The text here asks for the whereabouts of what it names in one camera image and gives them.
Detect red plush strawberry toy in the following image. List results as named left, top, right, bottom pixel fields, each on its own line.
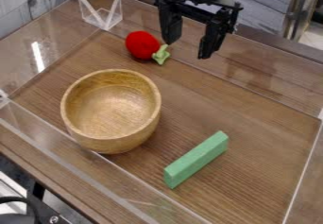
left=125, top=31, right=170, bottom=65

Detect clear acrylic front panel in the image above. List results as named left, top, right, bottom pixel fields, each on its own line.
left=0, top=92, right=210, bottom=224

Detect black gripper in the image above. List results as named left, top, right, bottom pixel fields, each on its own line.
left=154, top=0, right=242, bottom=59

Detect clear acrylic corner bracket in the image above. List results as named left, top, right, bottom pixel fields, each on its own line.
left=78, top=0, right=122, bottom=31

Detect background metal table leg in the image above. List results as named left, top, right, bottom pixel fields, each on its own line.
left=282, top=0, right=316, bottom=42

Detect green rectangular block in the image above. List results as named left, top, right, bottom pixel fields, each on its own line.
left=164, top=131, right=228, bottom=189

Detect brown wooden bowl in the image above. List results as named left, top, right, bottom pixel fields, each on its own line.
left=60, top=69, right=161, bottom=154

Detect black metal table frame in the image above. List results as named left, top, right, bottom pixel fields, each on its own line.
left=0, top=183, right=74, bottom=224

